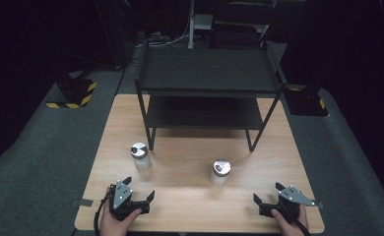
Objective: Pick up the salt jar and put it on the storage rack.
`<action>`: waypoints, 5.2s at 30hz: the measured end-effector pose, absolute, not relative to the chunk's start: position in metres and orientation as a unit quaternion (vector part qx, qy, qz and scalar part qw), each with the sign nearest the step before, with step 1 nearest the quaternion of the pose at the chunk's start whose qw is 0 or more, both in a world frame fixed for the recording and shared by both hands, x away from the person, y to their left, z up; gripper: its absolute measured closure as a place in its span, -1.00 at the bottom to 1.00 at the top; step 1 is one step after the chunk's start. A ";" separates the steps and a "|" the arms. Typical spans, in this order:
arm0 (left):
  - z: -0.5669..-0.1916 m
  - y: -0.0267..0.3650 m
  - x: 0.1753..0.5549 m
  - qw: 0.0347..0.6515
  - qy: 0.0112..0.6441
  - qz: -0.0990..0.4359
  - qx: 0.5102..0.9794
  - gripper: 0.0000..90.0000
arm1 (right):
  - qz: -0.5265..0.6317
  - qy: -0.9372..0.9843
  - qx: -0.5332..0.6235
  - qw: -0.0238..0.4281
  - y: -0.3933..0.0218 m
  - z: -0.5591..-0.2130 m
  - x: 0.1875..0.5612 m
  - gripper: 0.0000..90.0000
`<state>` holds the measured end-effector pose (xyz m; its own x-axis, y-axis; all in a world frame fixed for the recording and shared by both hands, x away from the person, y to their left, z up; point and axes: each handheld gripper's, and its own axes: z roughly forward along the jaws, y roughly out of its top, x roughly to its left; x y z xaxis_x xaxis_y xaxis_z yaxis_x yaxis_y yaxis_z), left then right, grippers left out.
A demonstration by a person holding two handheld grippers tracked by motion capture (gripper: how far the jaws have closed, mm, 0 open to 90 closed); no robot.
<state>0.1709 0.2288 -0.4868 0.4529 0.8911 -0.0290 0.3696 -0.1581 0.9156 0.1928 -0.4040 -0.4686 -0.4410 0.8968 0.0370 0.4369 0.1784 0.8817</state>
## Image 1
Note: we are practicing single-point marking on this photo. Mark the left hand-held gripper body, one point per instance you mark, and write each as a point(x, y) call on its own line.
point(121, 196)

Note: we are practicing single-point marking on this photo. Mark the grey tape strip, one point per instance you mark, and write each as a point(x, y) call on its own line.
point(320, 204)
point(82, 202)

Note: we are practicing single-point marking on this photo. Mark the black chair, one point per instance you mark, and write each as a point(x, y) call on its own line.
point(234, 36)

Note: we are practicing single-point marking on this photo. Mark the person's right hand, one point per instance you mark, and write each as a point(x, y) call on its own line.
point(288, 227)

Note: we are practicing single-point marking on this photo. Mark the white metal post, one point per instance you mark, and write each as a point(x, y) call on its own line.
point(191, 26)

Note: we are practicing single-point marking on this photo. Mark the glass jar with metal lid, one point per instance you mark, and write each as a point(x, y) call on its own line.
point(140, 156)
point(220, 172)

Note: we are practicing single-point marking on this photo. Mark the black stand base striped edge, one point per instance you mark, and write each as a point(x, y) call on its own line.
point(306, 102)
point(73, 93)

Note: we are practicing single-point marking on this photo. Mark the black two-tier shelf rack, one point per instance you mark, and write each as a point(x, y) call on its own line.
point(208, 73)

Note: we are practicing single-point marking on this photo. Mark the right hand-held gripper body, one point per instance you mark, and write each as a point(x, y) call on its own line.
point(290, 196)

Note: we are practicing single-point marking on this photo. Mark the person's left hand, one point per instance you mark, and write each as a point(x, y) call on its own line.
point(115, 226)

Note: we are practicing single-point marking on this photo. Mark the white box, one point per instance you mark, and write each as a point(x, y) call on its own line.
point(203, 21)

